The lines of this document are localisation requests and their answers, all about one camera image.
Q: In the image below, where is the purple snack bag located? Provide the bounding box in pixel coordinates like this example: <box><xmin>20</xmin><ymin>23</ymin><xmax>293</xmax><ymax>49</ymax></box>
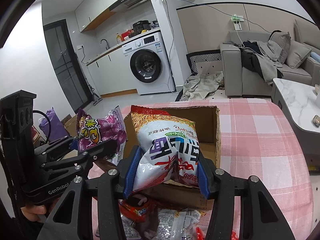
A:
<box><xmin>76</xmin><ymin>106</ymin><xmax>127</xmax><ymax>165</ymax></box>

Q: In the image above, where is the red chips bag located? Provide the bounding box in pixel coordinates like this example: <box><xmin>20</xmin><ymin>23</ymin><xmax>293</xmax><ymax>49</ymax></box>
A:
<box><xmin>119</xmin><ymin>194</ymin><xmax>156</xmax><ymax>223</ymax></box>

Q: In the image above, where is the white orange noodle snack bag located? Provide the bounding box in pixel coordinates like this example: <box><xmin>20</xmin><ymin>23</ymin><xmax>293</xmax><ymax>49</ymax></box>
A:
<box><xmin>131</xmin><ymin>105</ymin><xmax>200</xmax><ymax>192</ymax></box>

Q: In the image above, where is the person's left hand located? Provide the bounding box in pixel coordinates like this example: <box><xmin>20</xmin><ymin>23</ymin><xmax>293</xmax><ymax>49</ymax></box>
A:
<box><xmin>21</xmin><ymin>198</ymin><xmax>59</xmax><ymax>223</ymax></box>

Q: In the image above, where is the brown cardboard box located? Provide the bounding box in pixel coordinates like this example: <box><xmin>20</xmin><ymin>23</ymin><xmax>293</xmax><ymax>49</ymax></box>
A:
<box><xmin>119</xmin><ymin>105</ymin><xmax>221</xmax><ymax>210</ymax></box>

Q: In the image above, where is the white red snack bag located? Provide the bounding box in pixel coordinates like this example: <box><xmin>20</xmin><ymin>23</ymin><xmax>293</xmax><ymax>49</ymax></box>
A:
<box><xmin>121</xmin><ymin>209</ymin><xmax>206</xmax><ymax>239</ymax></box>

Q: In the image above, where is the white kitchen cabinet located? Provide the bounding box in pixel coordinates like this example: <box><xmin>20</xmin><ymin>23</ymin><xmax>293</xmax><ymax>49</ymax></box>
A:
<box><xmin>88</xmin><ymin>47</ymin><xmax>136</xmax><ymax>95</ymax></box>

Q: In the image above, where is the pink plaid tablecloth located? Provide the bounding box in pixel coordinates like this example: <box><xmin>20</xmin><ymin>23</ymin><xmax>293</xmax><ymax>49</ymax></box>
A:
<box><xmin>88</xmin><ymin>97</ymin><xmax>315</xmax><ymax>240</ymax></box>

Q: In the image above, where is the white washing machine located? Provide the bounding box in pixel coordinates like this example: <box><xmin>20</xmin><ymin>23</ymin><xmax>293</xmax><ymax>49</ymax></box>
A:
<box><xmin>122</xmin><ymin>31</ymin><xmax>176</xmax><ymax>95</ymax></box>

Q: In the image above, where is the yellow oil bottle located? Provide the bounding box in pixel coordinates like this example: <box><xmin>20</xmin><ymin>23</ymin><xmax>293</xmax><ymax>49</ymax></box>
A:
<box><xmin>116</xmin><ymin>33</ymin><xmax>122</xmax><ymax>44</ymax></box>

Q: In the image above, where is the crumpled beige cloth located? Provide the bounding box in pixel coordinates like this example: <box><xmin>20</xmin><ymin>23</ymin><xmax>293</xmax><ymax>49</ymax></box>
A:
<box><xmin>182</xmin><ymin>71</ymin><xmax>224</xmax><ymax>100</ymax></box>

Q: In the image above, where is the white marble coffee table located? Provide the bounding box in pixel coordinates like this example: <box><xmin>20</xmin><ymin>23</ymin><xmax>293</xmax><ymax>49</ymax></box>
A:
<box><xmin>271</xmin><ymin>77</ymin><xmax>320</xmax><ymax>173</ymax></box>

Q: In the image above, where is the black pressure cooker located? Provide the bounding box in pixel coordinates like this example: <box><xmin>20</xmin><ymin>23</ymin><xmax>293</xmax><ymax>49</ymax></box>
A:
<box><xmin>132</xmin><ymin>20</ymin><xmax>151</xmax><ymax>35</ymax></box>

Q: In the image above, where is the grey sofa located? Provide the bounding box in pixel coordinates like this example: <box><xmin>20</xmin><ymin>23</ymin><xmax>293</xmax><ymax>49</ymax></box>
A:
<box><xmin>220</xmin><ymin>20</ymin><xmax>319</xmax><ymax>97</ymax></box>

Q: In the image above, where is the dark grey jacket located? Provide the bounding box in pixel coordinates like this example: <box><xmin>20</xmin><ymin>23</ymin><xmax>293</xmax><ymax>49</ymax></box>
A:
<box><xmin>240</xmin><ymin>40</ymin><xmax>283</xmax><ymax>85</ymax></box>

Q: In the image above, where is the grey cushion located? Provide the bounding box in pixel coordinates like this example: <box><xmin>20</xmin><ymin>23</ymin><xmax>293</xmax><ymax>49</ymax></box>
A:
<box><xmin>285</xmin><ymin>40</ymin><xmax>311</xmax><ymax>69</ymax></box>

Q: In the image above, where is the wall socket with plugs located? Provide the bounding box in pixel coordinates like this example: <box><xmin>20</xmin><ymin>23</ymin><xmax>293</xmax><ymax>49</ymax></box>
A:
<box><xmin>231</xmin><ymin>14</ymin><xmax>245</xmax><ymax>30</ymax></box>

